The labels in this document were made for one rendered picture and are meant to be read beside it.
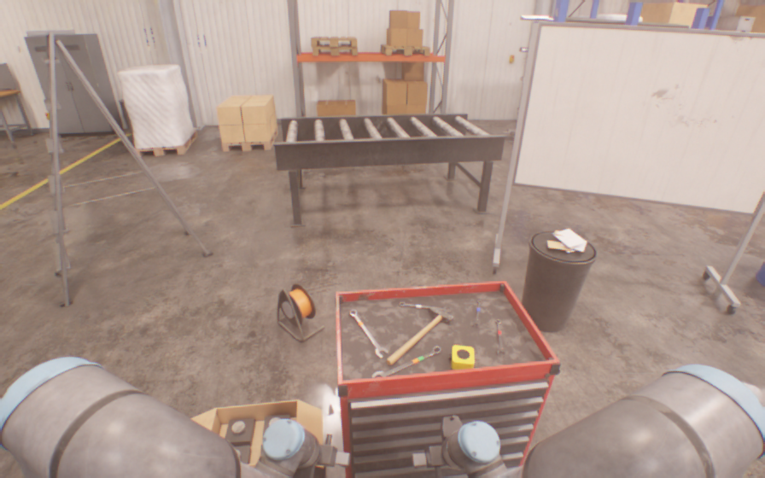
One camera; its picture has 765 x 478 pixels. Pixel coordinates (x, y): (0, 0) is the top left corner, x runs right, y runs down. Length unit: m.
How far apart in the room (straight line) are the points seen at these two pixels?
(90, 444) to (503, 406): 1.20
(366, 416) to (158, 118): 6.52
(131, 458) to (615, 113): 3.26
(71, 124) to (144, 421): 9.53
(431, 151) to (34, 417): 3.90
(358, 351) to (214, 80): 8.20
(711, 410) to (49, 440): 0.66
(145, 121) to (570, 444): 7.24
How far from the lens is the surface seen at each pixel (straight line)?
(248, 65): 8.97
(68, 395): 0.52
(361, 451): 1.51
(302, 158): 3.96
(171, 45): 9.15
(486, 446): 1.00
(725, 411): 0.54
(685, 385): 0.54
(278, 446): 1.00
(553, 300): 2.82
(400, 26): 7.78
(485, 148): 4.34
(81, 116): 9.75
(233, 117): 7.02
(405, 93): 7.89
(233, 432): 2.16
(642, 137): 3.41
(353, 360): 1.35
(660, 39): 3.33
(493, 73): 9.52
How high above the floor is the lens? 1.89
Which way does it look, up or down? 29 degrees down
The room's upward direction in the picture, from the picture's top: 1 degrees clockwise
